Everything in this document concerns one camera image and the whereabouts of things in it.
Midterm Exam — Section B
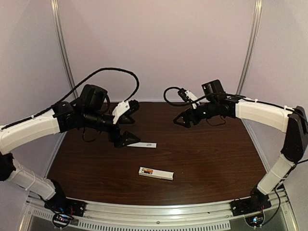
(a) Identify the white remote battery cover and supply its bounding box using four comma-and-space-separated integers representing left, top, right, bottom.
128, 142, 157, 148

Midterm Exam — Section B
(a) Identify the white remote control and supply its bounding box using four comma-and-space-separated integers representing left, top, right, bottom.
138, 167, 174, 180

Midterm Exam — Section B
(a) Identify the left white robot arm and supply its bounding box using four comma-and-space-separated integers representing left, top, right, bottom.
0, 84, 140, 212

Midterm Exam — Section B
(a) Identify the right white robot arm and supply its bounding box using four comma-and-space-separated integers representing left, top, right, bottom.
173, 79, 308, 209

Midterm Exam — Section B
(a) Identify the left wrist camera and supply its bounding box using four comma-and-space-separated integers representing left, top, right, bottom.
112, 100, 140, 124

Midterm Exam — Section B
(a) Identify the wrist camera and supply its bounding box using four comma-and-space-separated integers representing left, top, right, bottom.
178, 88, 198, 109
112, 100, 140, 124

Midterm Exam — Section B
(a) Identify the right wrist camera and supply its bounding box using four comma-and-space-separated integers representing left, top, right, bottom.
178, 88, 198, 109

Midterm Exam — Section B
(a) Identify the left black camera cable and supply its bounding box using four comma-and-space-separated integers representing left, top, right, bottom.
0, 67, 140, 132

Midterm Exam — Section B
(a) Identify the black camera cable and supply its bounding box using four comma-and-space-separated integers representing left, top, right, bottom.
163, 86, 296, 113
0, 67, 140, 132

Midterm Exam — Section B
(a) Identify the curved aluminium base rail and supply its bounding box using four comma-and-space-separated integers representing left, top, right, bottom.
24, 190, 294, 231

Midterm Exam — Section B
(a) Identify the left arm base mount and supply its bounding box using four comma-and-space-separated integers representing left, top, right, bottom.
41, 198, 87, 230

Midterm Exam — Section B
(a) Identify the right black camera cable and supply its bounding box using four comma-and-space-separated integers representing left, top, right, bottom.
163, 86, 296, 113

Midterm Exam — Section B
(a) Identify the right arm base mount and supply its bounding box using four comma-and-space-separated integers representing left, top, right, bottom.
230, 197, 271, 229

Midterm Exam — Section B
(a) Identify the right aluminium frame post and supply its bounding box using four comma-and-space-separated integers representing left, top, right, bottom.
236, 0, 263, 95

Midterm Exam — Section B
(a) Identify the aluminium frame post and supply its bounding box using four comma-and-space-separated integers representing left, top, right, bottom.
236, 0, 263, 95
51, 0, 76, 90

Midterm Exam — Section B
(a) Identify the left aluminium frame post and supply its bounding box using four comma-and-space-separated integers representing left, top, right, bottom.
51, 0, 76, 90

